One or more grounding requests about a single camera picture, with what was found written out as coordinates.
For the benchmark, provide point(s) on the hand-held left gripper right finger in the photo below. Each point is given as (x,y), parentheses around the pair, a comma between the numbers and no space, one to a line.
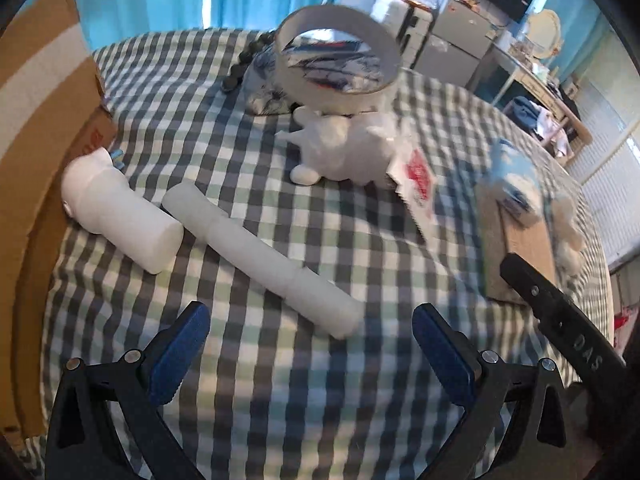
(445,360)

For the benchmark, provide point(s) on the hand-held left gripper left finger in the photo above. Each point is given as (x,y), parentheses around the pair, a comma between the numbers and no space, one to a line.
(180,352)

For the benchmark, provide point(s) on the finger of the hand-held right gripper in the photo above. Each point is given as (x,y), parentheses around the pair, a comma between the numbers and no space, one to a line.
(560,315)

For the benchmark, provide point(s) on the brown paper box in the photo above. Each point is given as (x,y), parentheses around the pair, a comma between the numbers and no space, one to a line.
(530,240)

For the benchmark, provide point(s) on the white plush toy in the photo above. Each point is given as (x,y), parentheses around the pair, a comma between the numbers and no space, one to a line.
(567,230)

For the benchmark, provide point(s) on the long white plastic stick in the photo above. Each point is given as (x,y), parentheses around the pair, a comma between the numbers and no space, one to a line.
(260,260)

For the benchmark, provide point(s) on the blue white tissue pack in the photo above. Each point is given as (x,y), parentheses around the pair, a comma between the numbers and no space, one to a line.
(515,180)

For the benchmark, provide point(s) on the white plastic bottle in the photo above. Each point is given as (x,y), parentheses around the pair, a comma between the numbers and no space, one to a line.
(125,220)

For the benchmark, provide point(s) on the white sachet red label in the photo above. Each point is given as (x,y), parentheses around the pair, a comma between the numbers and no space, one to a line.
(417,180)

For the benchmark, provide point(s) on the white plaster figurine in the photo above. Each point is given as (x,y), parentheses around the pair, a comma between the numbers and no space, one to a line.
(340,150)

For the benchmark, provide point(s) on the brown cardboard box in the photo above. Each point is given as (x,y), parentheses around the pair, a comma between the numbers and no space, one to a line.
(30,160)

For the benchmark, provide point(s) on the white tape roll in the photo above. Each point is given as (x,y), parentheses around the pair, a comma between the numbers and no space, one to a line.
(350,102)

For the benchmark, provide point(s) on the red white packaging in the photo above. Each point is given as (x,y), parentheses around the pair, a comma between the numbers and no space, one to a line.
(622,327)

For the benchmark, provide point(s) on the white louvred wardrobe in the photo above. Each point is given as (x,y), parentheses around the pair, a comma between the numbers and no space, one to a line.
(615,175)

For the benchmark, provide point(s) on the wooden chair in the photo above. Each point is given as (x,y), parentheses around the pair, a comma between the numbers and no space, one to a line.
(575,125)

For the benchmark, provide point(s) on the pile of clothes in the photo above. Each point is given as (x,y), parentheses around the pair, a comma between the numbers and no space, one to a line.
(530,115)

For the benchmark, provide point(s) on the small blue object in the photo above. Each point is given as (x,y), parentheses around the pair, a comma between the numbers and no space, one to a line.
(119,159)

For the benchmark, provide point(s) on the white dressing table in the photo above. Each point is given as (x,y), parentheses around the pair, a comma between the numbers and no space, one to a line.
(520,75)

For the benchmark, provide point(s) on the blue white patterned pouch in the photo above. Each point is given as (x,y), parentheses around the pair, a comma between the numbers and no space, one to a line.
(265,90)

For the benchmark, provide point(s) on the white oval mirror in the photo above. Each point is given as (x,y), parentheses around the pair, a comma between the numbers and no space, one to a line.
(544,32)

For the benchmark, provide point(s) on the grey fridge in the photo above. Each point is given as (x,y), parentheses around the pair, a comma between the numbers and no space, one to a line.
(455,45)

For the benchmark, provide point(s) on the white suitcase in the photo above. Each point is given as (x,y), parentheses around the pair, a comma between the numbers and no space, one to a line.
(412,35)

